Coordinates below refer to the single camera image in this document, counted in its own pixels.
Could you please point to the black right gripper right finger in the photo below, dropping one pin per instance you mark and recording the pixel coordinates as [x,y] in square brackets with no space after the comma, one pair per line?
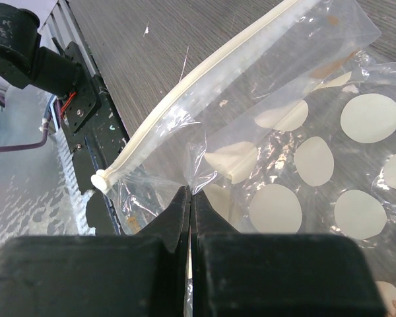
[238,274]

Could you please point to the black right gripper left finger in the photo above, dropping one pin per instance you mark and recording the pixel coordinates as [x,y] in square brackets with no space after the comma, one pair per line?
[139,275]

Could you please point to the clear zip top bag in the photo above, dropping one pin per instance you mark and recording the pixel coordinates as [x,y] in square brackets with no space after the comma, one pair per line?
[290,127]

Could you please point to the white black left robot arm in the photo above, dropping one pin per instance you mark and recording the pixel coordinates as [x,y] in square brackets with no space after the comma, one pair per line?
[23,61]

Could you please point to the light blue cable duct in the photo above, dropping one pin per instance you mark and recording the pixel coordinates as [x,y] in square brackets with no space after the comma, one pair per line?
[78,201]

